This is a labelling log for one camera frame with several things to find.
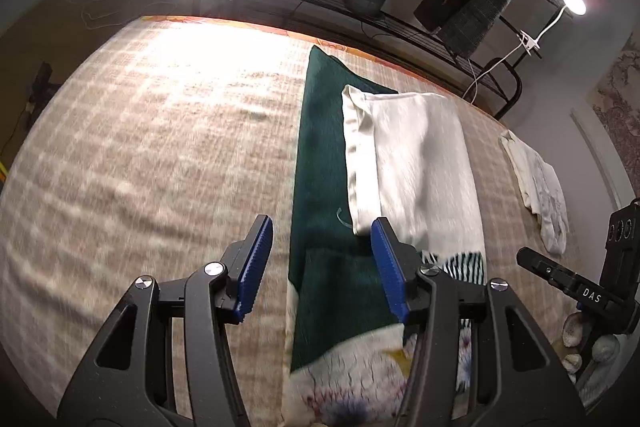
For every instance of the green white printed t-shirt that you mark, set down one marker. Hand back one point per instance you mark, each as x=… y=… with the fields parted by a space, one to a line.
x=367 y=151

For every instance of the landscape wall painting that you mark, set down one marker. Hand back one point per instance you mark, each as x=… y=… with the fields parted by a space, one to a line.
x=615 y=100

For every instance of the black clothes rack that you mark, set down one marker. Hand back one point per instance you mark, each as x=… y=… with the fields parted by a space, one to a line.
x=443 y=52

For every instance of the white shorts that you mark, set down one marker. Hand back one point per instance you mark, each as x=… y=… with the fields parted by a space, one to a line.
x=541 y=192

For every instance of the plaid bed cover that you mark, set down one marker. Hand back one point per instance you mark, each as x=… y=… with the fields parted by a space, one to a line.
x=167 y=142

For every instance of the white clip lamp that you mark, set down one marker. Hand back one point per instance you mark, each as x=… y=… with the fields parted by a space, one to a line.
x=555 y=16

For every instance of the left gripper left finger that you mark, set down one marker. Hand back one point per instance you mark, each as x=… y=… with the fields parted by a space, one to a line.
x=125 y=376

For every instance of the gloved right hand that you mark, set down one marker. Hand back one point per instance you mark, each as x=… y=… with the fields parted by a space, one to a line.
x=587 y=357

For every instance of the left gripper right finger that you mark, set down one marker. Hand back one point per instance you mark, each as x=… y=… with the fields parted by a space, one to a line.
x=516 y=377

